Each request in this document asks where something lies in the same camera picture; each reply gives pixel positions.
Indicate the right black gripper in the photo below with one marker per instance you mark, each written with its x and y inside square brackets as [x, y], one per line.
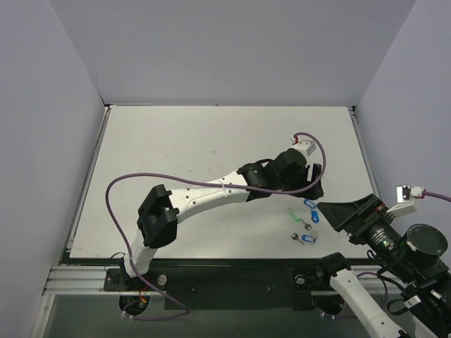
[361, 218]

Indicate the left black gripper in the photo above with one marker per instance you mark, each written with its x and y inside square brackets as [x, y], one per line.
[309, 179]

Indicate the silver key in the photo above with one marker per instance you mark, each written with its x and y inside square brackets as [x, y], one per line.
[306, 225]
[295, 237]

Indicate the green key tag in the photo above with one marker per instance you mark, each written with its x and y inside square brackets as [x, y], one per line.
[293, 215]

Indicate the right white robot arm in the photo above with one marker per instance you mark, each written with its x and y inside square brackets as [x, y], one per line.
[413, 257]

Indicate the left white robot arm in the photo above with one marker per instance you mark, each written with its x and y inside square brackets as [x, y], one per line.
[163, 210]

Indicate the silver key on blue tag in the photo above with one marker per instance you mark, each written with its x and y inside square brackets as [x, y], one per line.
[295, 237]

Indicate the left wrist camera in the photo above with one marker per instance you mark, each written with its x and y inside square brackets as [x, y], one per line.
[304, 146]

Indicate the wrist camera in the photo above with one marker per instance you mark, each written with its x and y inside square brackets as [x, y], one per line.
[304, 146]
[406, 200]

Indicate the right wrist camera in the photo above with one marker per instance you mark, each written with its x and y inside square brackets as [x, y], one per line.
[406, 200]

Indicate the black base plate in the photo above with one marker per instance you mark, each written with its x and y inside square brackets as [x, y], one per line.
[254, 284]

